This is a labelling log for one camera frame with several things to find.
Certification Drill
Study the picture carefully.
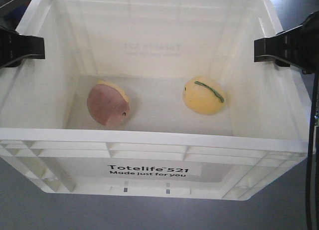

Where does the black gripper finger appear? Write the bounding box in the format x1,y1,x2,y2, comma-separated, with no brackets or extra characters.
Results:
254,11,319,74
0,26,45,68

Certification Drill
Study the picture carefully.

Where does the yellow plush ball toy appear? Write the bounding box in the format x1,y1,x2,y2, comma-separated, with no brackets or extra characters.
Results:
182,76,227,115

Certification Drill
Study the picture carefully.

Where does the pink plush ball toy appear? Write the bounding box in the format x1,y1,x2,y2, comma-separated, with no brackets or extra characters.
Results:
87,80,131,128

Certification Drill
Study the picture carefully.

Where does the white plastic tote box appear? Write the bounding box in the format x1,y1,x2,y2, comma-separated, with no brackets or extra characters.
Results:
0,0,311,201

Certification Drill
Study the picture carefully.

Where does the black cable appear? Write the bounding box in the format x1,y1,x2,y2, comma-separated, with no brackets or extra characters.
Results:
305,72,319,230

